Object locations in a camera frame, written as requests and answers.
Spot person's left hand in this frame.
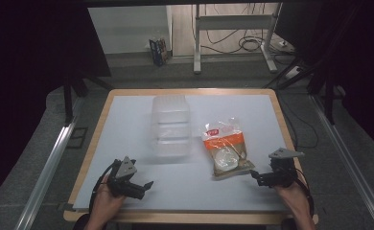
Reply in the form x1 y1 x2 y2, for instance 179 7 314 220
88 182 128 224

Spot white cabinet panel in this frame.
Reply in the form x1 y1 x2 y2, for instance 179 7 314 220
87 5 174 55

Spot orange and clear snack bag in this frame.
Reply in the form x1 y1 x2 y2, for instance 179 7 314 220
200 117 256 179

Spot white power strip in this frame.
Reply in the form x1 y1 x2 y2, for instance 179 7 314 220
278 39 295 53

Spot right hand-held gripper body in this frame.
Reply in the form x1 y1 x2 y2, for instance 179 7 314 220
267 147 306 188

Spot blue carton box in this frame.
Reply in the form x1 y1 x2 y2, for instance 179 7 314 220
148 36 169 67

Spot white metal desk frame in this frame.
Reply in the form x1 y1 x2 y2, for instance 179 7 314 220
193 2 284 75

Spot black floor cables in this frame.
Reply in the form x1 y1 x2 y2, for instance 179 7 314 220
190 3 293 56

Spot black tripod stand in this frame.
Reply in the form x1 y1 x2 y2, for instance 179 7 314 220
62 72 115 127
262 54 347 127

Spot dark floor socket plate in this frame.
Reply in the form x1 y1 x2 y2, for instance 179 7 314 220
66 126 89 150

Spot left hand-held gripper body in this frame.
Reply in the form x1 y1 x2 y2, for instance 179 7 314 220
106 155 139 198

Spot person's right hand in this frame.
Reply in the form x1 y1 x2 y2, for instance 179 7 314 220
273 180 312 221

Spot white table mat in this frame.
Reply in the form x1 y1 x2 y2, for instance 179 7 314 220
72 94 289 213

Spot aluminium floor rail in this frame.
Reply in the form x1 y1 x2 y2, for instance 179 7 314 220
309 94 374 230
14 97 86 230

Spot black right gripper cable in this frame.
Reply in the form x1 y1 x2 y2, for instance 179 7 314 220
293 167 316 221

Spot thin black floor cable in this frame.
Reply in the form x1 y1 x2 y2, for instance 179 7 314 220
279 95 319 150

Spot clear plastic container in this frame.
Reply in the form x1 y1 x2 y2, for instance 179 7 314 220
151 94 193 158

